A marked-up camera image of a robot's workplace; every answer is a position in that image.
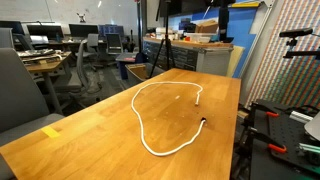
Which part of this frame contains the white cord with black end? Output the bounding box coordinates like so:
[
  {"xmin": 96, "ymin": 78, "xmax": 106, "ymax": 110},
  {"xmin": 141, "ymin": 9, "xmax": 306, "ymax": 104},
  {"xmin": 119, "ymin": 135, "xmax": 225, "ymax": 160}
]
[{"xmin": 130, "ymin": 80, "xmax": 208, "ymax": 158}]

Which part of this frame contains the brown cardboard piece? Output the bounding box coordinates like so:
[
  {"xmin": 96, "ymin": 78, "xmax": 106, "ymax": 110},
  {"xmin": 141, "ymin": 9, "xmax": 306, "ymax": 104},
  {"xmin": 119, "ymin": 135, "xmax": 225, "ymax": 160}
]
[{"xmin": 128, "ymin": 63, "xmax": 148, "ymax": 80}]

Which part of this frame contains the grey side table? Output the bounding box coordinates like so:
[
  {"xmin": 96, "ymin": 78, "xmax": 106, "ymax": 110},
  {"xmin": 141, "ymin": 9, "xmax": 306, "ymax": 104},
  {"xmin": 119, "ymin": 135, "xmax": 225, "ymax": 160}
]
[{"xmin": 115, "ymin": 52, "xmax": 138, "ymax": 80}]

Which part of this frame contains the grey drawer workbench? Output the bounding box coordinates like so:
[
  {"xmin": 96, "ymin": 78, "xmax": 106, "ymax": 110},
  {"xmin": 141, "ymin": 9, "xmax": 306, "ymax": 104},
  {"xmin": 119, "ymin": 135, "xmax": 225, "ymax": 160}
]
[{"xmin": 143, "ymin": 36, "xmax": 234, "ymax": 77}]

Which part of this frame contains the black tripod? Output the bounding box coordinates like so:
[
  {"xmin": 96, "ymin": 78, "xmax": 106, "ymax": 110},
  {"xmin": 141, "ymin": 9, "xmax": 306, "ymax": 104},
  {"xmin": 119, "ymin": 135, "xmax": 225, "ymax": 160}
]
[{"xmin": 148, "ymin": 0, "xmax": 178, "ymax": 79}]

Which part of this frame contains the black mesh office chair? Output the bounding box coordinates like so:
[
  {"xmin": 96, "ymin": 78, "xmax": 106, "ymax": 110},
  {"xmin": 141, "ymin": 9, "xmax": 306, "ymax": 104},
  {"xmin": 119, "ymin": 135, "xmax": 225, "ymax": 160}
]
[{"xmin": 105, "ymin": 32, "xmax": 124, "ymax": 56}]

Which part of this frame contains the white plastic container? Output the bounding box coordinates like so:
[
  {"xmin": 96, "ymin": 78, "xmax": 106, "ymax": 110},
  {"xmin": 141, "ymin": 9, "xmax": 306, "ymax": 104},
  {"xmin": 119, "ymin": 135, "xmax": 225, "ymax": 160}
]
[{"xmin": 189, "ymin": 32, "xmax": 214, "ymax": 44}]

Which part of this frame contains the black pillar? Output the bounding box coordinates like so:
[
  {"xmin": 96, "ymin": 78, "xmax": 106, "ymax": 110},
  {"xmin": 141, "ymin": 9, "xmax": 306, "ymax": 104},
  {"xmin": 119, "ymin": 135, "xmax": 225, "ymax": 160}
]
[{"xmin": 136, "ymin": 0, "xmax": 148, "ymax": 54}]

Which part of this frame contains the brown cardboard box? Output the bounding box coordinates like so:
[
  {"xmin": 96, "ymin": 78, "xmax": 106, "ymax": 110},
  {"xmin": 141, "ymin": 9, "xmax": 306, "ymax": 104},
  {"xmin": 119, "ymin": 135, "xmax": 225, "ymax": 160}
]
[{"xmin": 194, "ymin": 19, "xmax": 219, "ymax": 34}]

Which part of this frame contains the tan board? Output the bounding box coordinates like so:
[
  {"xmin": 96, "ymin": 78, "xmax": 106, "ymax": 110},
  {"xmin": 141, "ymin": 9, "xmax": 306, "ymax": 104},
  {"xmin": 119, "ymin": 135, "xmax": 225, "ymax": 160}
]
[{"xmin": 226, "ymin": 45, "xmax": 246, "ymax": 78}]

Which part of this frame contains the dark grey swivel chair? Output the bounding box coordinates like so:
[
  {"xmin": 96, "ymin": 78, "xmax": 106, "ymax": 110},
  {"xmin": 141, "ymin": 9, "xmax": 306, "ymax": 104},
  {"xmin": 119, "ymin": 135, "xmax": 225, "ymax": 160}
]
[{"xmin": 54, "ymin": 39, "xmax": 101, "ymax": 108}]

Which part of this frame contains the black computer monitor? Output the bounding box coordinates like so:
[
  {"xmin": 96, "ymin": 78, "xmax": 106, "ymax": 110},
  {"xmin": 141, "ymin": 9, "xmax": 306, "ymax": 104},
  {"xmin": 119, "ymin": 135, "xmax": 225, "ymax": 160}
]
[
  {"xmin": 26, "ymin": 24, "xmax": 64, "ymax": 39},
  {"xmin": 68, "ymin": 23, "xmax": 100, "ymax": 38},
  {"xmin": 0, "ymin": 20, "xmax": 25, "ymax": 36}
]

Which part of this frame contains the blue panel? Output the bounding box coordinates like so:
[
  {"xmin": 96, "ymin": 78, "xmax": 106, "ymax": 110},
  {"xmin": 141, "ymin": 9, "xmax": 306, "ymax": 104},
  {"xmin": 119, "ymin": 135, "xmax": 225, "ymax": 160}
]
[{"xmin": 168, "ymin": 1, "xmax": 259, "ymax": 79}]

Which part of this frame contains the wooden top desk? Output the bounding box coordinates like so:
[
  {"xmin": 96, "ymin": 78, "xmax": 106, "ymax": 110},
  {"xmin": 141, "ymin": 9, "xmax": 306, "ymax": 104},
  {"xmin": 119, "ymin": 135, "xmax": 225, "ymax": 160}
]
[{"xmin": 19, "ymin": 49, "xmax": 73, "ymax": 116}]

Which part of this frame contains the yellow tape strip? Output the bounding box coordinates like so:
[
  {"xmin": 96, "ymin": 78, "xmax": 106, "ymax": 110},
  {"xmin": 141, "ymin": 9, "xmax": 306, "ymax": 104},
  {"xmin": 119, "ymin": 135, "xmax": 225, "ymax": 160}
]
[{"xmin": 40, "ymin": 125, "xmax": 62, "ymax": 139}]

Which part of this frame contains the black keyboard stack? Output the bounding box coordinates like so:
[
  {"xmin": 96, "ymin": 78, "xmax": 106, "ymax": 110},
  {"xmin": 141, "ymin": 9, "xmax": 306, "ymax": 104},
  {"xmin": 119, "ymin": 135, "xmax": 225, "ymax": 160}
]
[{"xmin": 18, "ymin": 48, "xmax": 58, "ymax": 60}]

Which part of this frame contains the multicolour checkered backdrop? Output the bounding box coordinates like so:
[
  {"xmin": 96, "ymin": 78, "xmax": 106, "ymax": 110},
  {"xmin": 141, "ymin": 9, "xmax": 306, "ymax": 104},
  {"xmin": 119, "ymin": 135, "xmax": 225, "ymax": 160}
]
[{"xmin": 246, "ymin": 0, "xmax": 320, "ymax": 111}]

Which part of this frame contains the grey fabric office chair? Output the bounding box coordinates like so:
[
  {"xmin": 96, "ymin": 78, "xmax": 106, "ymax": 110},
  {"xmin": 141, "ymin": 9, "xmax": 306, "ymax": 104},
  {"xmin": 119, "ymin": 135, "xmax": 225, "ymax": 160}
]
[{"xmin": 0, "ymin": 47, "xmax": 65, "ymax": 180}]

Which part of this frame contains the aluminium extrusion bar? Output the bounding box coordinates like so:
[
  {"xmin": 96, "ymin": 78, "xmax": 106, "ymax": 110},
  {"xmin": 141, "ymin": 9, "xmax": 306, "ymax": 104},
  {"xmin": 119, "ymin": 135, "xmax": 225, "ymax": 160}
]
[
  {"xmin": 298, "ymin": 142, "xmax": 320, "ymax": 156},
  {"xmin": 289, "ymin": 110, "xmax": 314, "ymax": 124}
]

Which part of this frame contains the black mounting bar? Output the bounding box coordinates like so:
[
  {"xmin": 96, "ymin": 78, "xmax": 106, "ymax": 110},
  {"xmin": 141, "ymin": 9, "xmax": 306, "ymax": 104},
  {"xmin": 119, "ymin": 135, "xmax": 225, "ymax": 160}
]
[{"xmin": 283, "ymin": 48, "xmax": 320, "ymax": 60}]

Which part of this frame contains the black post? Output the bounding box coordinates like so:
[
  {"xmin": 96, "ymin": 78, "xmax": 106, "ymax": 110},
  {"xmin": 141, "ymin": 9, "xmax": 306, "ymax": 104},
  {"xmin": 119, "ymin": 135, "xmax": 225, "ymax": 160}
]
[{"xmin": 218, "ymin": 0, "xmax": 235, "ymax": 44}]

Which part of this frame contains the drone wall picture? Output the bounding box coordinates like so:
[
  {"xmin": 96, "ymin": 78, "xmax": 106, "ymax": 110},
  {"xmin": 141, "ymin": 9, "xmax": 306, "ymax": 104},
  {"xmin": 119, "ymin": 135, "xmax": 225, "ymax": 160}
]
[{"xmin": 76, "ymin": 12, "xmax": 87, "ymax": 24}]

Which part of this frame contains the aluminium frame rail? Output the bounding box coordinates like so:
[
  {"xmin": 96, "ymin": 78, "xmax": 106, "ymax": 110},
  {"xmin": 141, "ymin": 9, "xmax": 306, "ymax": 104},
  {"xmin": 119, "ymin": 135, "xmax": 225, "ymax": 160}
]
[{"xmin": 238, "ymin": 0, "xmax": 278, "ymax": 79}]

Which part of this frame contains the black clamp orange handle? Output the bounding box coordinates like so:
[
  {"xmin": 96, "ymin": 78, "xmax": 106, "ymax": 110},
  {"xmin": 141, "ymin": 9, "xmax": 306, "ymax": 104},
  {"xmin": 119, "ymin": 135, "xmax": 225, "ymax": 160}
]
[
  {"xmin": 251, "ymin": 103, "xmax": 280, "ymax": 119},
  {"xmin": 246, "ymin": 125, "xmax": 288, "ymax": 154}
]

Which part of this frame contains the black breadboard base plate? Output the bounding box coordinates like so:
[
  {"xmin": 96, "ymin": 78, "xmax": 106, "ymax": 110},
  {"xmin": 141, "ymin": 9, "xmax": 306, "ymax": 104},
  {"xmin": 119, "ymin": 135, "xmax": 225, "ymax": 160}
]
[{"xmin": 248, "ymin": 98, "xmax": 320, "ymax": 180}]

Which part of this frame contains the black stereo camera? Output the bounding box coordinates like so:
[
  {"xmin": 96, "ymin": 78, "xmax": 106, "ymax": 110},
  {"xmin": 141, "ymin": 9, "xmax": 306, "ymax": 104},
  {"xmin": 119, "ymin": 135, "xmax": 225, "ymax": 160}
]
[{"xmin": 279, "ymin": 27, "xmax": 314, "ymax": 48}]

